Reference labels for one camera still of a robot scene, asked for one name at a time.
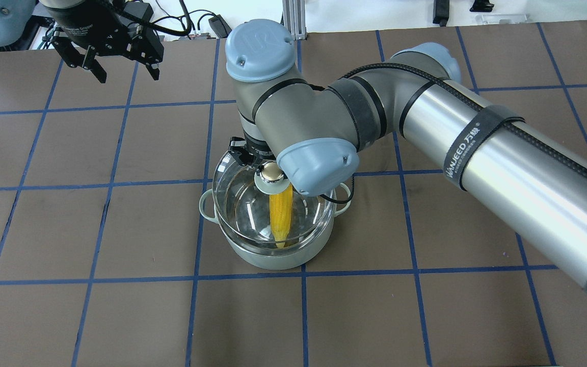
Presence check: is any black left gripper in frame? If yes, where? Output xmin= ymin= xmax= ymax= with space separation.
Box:
xmin=51 ymin=1 xmax=165 ymax=84

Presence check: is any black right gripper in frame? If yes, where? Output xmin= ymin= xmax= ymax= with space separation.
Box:
xmin=228 ymin=134 xmax=276 ymax=167

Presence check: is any glass pot lid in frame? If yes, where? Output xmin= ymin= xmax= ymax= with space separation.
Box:
xmin=212 ymin=153 xmax=336 ymax=249

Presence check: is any yellow corn cob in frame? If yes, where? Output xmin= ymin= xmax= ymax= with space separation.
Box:
xmin=269 ymin=184 xmax=294 ymax=249

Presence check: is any pale green steel pot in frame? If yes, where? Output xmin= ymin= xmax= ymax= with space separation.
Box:
xmin=199 ymin=165 xmax=350 ymax=270

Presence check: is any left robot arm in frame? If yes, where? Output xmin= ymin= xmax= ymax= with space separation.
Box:
xmin=0 ymin=1 xmax=165 ymax=83

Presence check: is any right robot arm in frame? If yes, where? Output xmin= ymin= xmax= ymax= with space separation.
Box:
xmin=225 ymin=19 xmax=587 ymax=293

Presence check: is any small black adapter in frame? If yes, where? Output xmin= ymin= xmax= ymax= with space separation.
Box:
xmin=208 ymin=14 xmax=232 ymax=39

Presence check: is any aluminium frame post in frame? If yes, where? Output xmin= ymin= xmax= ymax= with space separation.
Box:
xmin=281 ymin=0 xmax=308 ymax=40

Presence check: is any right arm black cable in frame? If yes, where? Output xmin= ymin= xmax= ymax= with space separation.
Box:
xmin=319 ymin=62 xmax=587 ymax=199

